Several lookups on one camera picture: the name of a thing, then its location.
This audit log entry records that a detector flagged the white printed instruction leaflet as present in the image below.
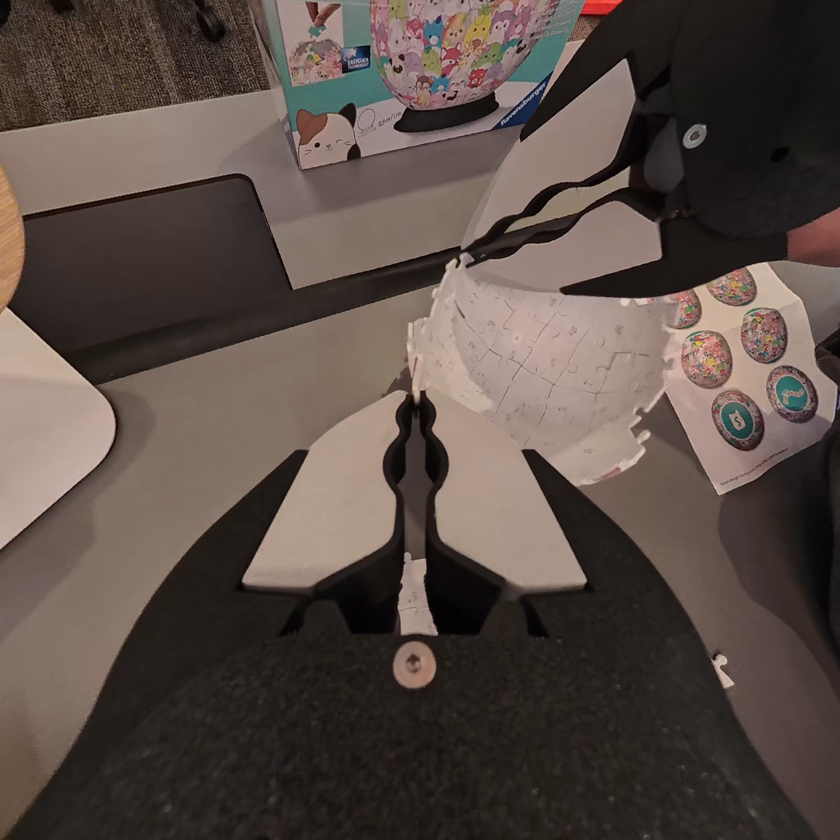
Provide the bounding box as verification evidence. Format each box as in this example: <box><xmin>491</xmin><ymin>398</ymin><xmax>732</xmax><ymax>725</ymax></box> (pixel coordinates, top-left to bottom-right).
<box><xmin>658</xmin><ymin>262</ymin><xmax>840</xmax><ymax>497</ymax></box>

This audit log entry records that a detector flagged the printed cardboard puzzle box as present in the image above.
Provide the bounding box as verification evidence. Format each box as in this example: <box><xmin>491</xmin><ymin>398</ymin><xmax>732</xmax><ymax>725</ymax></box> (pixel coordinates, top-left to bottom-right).
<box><xmin>251</xmin><ymin>0</ymin><xmax>589</xmax><ymax>173</ymax></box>

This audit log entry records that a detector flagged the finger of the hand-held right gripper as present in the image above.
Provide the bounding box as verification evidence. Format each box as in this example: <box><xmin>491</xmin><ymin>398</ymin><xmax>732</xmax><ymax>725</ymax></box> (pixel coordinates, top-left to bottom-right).
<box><xmin>468</xmin><ymin>185</ymin><xmax>666</xmax><ymax>291</ymax></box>
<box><xmin>461</xmin><ymin>56</ymin><xmax>648</xmax><ymax>255</ymax></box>

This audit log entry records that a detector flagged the scattered pile of puzzle pieces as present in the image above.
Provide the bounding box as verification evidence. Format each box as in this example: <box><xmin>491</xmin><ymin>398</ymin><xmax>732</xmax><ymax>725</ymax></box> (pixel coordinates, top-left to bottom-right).
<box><xmin>398</xmin><ymin>553</ymin><xmax>737</xmax><ymax>690</ymax></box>

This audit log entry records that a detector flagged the black rounded table panel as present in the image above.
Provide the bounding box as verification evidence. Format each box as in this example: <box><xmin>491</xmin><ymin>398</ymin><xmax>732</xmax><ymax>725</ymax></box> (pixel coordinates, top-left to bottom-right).
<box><xmin>20</xmin><ymin>172</ymin><xmax>294</xmax><ymax>355</ymax></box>

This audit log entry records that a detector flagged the wooden document stand board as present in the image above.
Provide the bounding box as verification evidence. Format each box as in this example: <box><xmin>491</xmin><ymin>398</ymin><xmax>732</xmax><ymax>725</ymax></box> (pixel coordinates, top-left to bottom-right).
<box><xmin>0</xmin><ymin>161</ymin><xmax>27</xmax><ymax>311</ymax></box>

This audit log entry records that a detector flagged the person's right hand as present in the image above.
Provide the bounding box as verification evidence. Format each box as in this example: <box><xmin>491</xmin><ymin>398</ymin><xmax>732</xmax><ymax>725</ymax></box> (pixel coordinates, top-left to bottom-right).
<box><xmin>784</xmin><ymin>206</ymin><xmax>840</xmax><ymax>265</ymax></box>

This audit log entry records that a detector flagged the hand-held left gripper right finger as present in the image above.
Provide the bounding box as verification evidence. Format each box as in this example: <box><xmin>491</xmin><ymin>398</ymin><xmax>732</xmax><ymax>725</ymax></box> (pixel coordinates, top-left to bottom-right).
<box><xmin>415</xmin><ymin>390</ymin><xmax>589</xmax><ymax>602</ymax></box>

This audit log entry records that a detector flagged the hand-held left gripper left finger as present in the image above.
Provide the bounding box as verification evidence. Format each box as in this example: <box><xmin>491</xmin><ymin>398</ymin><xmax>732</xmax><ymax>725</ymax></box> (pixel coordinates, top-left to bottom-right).
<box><xmin>240</xmin><ymin>390</ymin><xmax>412</xmax><ymax>601</ymax></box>

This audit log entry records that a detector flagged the half-built colourful puzzle ball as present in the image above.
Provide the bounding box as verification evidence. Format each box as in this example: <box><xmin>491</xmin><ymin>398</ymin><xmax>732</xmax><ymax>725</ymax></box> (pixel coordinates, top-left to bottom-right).
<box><xmin>407</xmin><ymin>252</ymin><xmax>678</xmax><ymax>488</ymax></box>

